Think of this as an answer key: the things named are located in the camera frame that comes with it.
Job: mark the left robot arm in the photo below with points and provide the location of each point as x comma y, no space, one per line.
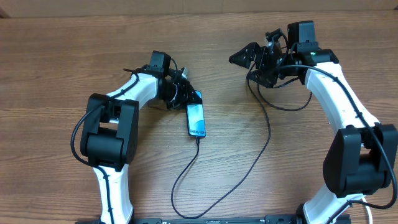
110,129

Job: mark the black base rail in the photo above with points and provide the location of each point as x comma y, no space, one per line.
214,221

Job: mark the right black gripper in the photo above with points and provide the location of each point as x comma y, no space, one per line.
249,50

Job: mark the blue screen smartphone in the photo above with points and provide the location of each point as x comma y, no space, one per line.
196,120

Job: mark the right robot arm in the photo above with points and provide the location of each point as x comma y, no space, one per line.
361,158

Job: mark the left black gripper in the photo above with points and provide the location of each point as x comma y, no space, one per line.
182,102

